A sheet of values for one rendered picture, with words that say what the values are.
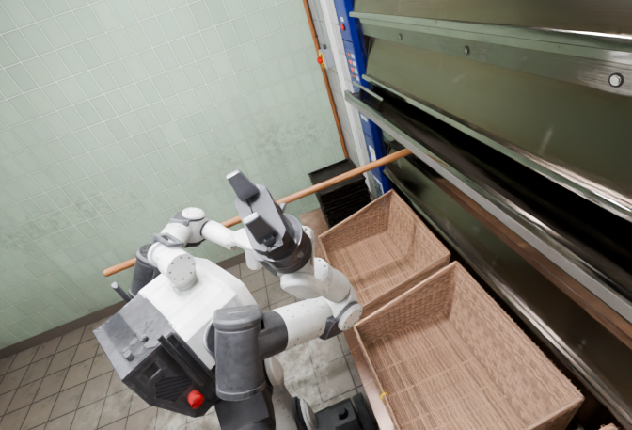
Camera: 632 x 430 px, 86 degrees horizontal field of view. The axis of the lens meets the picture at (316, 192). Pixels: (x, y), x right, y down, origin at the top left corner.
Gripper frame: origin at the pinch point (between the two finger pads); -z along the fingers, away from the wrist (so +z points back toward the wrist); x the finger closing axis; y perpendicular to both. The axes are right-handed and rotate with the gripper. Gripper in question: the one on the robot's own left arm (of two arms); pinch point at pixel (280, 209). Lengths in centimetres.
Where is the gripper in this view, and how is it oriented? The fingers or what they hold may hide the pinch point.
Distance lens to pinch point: 135.2
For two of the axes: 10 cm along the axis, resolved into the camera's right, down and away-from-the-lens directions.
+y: 9.0, -0.3, -4.3
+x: 2.8, 8.0, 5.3
